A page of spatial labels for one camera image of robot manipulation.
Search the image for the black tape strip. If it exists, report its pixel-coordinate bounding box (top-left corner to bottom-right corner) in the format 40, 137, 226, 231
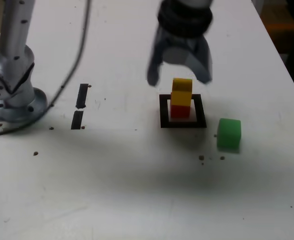
71, 83, 89, 130

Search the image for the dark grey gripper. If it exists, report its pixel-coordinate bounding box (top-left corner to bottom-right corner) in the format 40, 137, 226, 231
146, 26, 214, 88

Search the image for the red cube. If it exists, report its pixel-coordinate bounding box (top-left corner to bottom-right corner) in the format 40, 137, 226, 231
170, 92, 190, 118

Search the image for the green cube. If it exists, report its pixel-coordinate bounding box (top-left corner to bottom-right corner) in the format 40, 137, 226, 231
216, 118, 242, 154

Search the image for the black tape square outline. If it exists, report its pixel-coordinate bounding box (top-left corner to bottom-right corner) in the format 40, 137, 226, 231
159, 94, 207, 129

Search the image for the long black cable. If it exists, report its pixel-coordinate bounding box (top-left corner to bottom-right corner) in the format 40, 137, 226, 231
0, 0, 92, 138

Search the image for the yellow cube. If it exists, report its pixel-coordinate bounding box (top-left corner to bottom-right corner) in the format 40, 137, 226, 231
171, 77, 194, 108

